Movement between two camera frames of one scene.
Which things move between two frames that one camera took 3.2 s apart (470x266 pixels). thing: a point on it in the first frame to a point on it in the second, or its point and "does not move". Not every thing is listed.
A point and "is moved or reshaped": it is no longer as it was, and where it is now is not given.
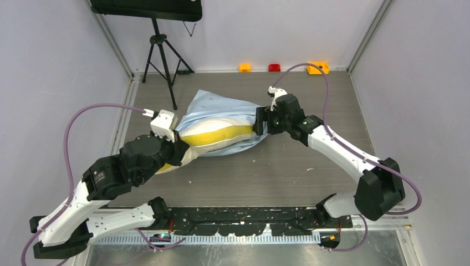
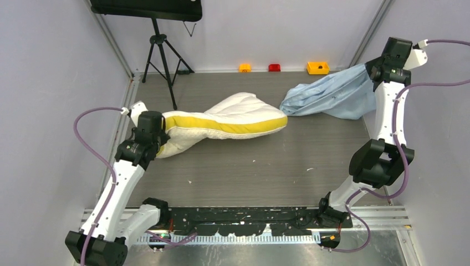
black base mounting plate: [253, 220] does not move
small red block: [274, 67] does not move
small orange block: [245, 68] does not move
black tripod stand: [164, 59] does not move
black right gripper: [264, 113] to [371, 64]
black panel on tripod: [176, 10] does not move
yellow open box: [323, 65] does not move
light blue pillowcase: [215, 126] to [348, 93]
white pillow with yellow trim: [207, 133] is moved or reshaped
